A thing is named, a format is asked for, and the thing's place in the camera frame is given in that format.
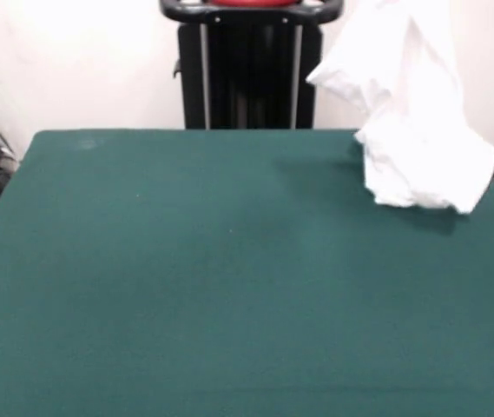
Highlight white printed T-shirt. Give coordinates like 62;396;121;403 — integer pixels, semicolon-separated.
305;0;494;215

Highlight dark green table cloth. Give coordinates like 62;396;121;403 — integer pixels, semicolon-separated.
0;127;494;417

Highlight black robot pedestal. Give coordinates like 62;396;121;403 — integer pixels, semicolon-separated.
159;0;343;130

